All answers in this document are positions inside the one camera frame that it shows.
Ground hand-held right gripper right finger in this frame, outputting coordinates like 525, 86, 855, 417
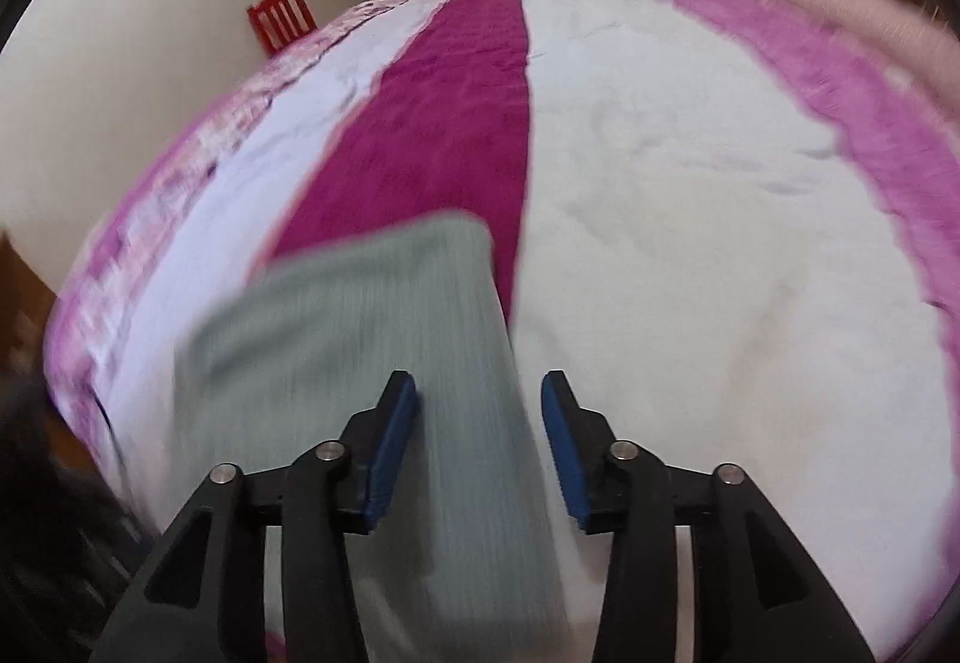
541, 369, 878, 663

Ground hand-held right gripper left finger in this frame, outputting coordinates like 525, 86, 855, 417
90, 370, 419, 663

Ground grey-green pants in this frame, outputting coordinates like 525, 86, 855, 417
172, 213, 571, 663

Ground pink floral bedspread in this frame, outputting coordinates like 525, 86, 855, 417
45, 0, 960, 663

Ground red wooden chair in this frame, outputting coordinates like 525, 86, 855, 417
247, 0, 317, 58

